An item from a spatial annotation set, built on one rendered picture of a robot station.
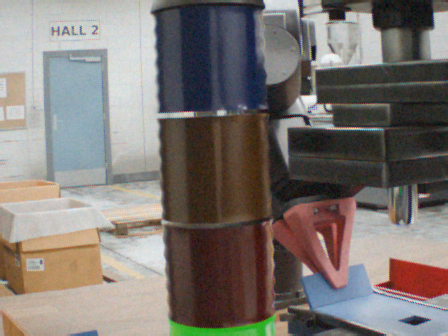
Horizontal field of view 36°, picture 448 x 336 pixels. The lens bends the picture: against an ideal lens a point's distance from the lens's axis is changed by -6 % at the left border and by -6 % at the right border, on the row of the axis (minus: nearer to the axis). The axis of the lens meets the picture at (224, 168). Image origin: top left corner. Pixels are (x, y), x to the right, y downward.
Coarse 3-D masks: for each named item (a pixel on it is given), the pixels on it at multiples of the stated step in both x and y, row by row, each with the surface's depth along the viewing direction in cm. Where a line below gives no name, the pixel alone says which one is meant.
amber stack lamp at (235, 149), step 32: (160, 128) 24; (192, 128) 23; (224, 128) 23; (256, 128) 23; (160, 160) 24; (192, 160) 23; (224, 160) 23; (256, 160) 23; (192, 192) 23; (224, 192) 23; (256, 192) 23
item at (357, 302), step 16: (352, 272) 62; (304, 288) 59; (320, 288) 60; (352, 288) 61; (368, 288) 62; (320, 304) 59; (336, 304) 60; (352, 304) 59; (368, 304) 59; (384, 304) 58; (400, 304) 58; (416, 304) 57; (352, 320) 55; (368, 320) 54; (384, 320) 54; (400, 320) 54; (432, 320) 52
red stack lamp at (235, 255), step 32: (192, 224) 24; (224, 224) 24; (256, 224) 23; (192, 256) 23; (224, 256) 23; (256, 256) 24; (192, 288) 23; (224, 288) 23; (256, 288) 24; (192, 320) 24; (224, 320) 23; (256, 320) 24
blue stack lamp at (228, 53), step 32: (160, 32) 23; (192, 32) 23; (224, 32) 23; (256, 32) 23; (160, 64) 23; (192, 64) 23; (224, 64) 23; (256, 64) 23; (160, 96) 24; (192, 96) 23; (224, 96) 23; (256, 96) 23
